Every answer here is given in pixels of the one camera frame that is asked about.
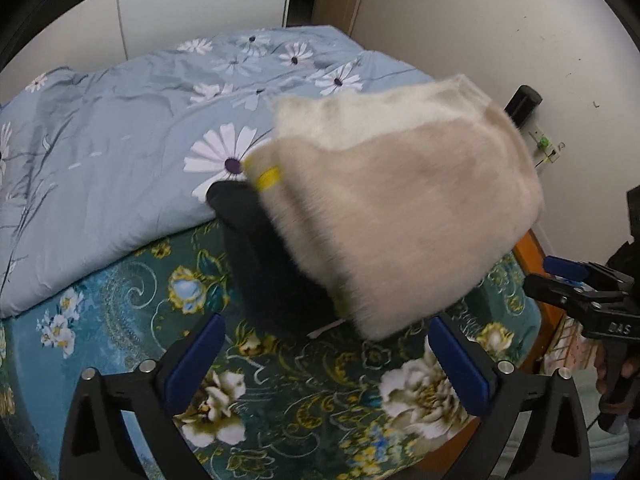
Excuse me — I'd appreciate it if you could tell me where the orange wooden bed frame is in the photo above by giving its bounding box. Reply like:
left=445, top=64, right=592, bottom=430
left=416, top=232, right=565, bottom=478

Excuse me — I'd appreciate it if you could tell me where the white sliding wardrobe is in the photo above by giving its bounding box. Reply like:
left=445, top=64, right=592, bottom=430
left=1, top=0, right=288, bottom=101

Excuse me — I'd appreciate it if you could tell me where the light blue floral quilt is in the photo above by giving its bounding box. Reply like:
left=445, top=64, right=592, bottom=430
left=1, top=26, right=426, bottom=316

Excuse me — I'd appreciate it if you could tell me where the dark folded clothes stack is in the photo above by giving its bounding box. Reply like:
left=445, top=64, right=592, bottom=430
left=206, top=181, right=343, bottom=338

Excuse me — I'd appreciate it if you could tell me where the right hand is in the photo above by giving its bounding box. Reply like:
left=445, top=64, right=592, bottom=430
left=593, top=342, right=639, bottom=394

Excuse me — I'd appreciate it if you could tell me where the black tower device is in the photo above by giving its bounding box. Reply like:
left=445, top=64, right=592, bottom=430
left=504, top=84, right=542, bottom=129

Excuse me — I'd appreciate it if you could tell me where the teal floral plush blanket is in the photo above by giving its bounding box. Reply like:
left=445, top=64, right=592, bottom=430
left=0, top=216, right=544, bottom=480

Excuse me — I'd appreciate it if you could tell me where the fluffy beige sweater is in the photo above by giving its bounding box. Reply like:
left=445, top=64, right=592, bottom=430
left=243, top=75, right=544, bottom=340

